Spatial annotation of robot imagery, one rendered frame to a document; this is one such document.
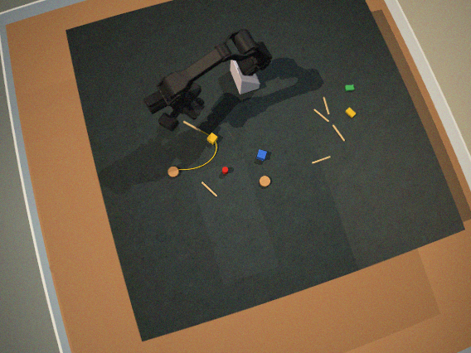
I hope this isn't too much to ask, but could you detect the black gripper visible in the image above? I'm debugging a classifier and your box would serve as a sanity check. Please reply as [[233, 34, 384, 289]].
[[158, 82, 201, 131]]

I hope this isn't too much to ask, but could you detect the orange flat disc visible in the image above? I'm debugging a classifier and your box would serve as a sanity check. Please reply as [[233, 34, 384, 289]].
[[260, 176, 270, 187]]

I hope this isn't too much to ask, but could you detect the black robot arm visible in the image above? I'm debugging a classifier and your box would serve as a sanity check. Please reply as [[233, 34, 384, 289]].
[[144, 29, 272, 119]]

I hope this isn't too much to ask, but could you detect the round wooden button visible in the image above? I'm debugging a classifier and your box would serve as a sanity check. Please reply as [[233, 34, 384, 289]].
[[168, 167, 179, 177]]

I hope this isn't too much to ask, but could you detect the blue cube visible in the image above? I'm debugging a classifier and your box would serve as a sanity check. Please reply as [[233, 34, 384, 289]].
[[256, 149, 267, 161]]

